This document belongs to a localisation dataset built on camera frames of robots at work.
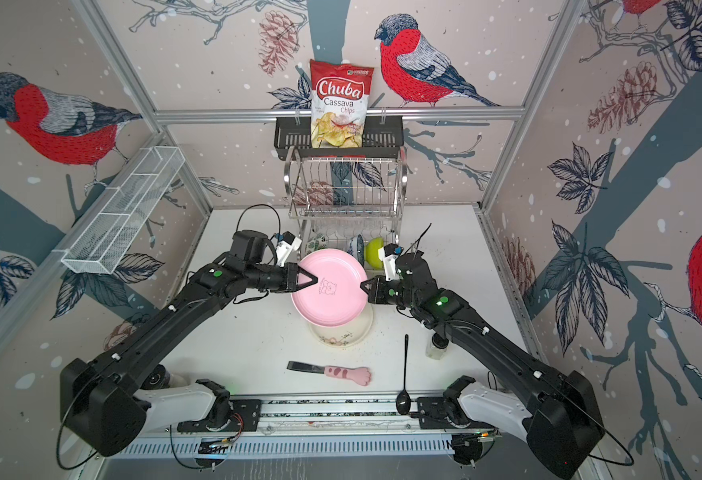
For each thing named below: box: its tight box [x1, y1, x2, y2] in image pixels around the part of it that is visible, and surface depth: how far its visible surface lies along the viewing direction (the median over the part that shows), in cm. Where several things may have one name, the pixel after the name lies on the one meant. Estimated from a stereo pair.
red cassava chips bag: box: [309, 59, 374, 149], surface depth 86 cm
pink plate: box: [292, 248, 367, 328], surface depth 76 cm
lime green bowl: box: [364, 237, 385, 269], surface depth 95 cm
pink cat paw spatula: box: [286, 361, 372, 386], surface depth 81 cm
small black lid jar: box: [426, 332, 449, 360], surface depth 78 cm
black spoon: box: [396, 334, 412, 416], surface depth 77 cm
